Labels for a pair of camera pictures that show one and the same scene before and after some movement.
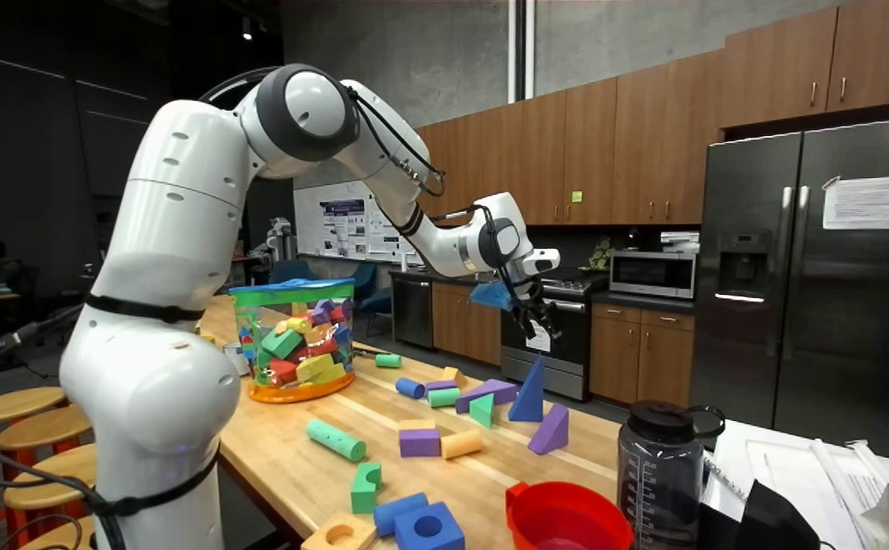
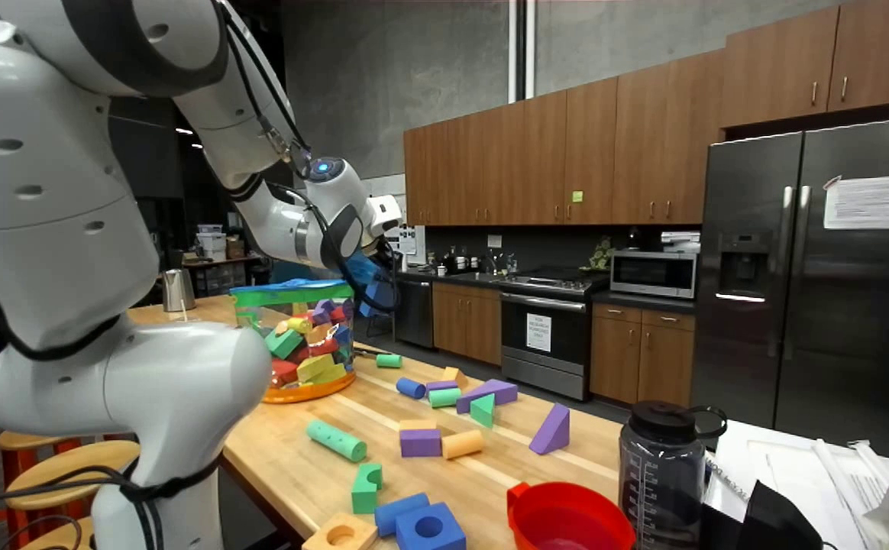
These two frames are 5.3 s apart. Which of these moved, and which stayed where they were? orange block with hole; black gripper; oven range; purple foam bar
Moved: black gripper
Stayed: purple foam bar; oven range; orange block with hole
